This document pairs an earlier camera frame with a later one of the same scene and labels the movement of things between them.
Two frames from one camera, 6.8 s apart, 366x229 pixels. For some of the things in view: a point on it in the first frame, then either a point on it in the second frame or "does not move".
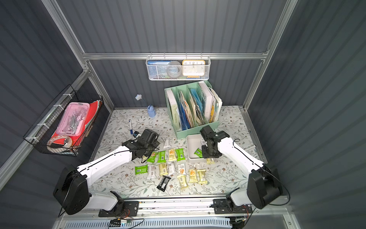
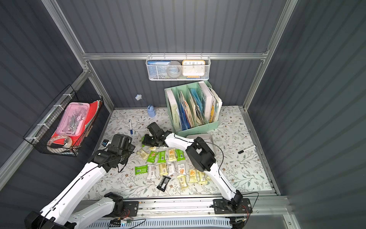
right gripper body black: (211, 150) → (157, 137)
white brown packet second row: (151, 172) does not move
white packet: (171, 168) does not move
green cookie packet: (162, 156) does not move
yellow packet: (193, 176) does not move
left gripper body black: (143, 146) → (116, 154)
